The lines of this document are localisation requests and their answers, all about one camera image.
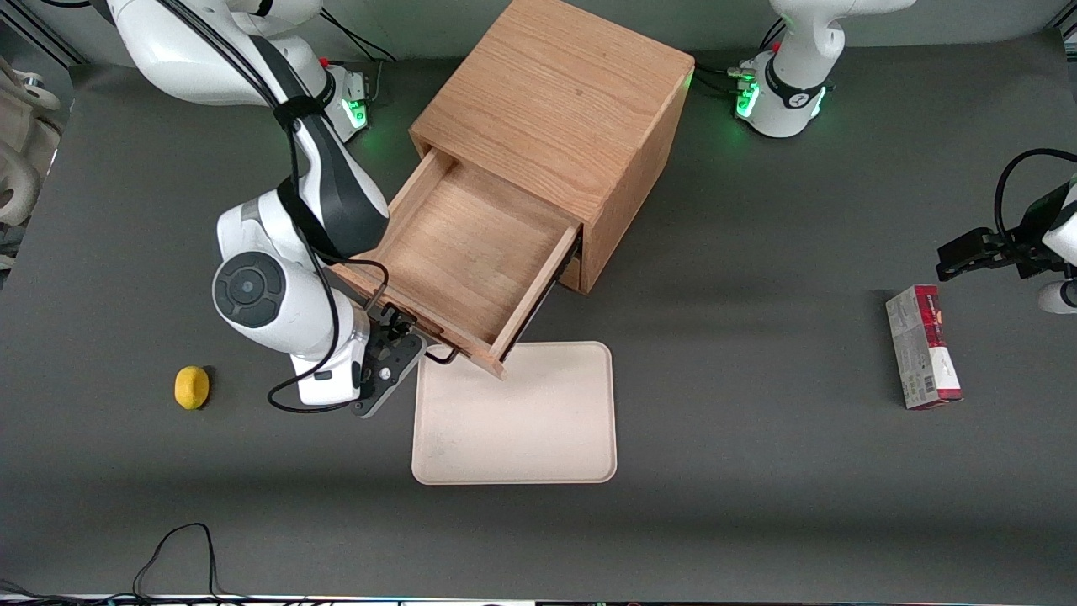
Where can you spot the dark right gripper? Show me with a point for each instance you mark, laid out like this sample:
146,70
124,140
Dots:
393,323

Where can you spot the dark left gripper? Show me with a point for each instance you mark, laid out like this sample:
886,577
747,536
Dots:
1021,245

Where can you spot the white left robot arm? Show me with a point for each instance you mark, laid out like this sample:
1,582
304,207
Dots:
791,93

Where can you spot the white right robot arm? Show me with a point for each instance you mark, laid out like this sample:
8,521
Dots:
307,324

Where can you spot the oak wooden drawer cabinet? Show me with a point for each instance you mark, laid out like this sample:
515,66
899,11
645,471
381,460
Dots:
555,93

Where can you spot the grey and red carton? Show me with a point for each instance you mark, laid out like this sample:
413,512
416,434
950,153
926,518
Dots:
921,353

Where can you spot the beige plastic tray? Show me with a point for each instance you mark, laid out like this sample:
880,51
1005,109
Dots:
522,421

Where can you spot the yellow lemon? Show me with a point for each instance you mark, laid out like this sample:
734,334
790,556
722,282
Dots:
192,388

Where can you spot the aluminium frame strut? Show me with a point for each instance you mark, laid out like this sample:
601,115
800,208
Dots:
59,44
1069,32

